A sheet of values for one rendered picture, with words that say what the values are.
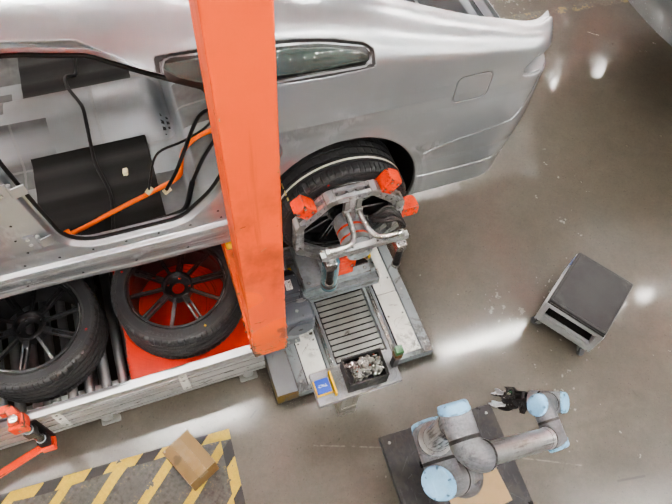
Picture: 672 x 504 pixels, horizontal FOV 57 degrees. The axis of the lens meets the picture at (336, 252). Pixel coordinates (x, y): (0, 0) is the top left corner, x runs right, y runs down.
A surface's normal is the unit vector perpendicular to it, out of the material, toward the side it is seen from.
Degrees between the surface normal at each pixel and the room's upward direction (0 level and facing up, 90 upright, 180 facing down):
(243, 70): 90
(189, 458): 0
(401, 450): 0
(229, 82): 90
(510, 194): 0
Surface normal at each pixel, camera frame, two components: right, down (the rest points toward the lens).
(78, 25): 0.24, 0.04
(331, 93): 0.33, 0.74
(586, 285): 0.05, -0.51
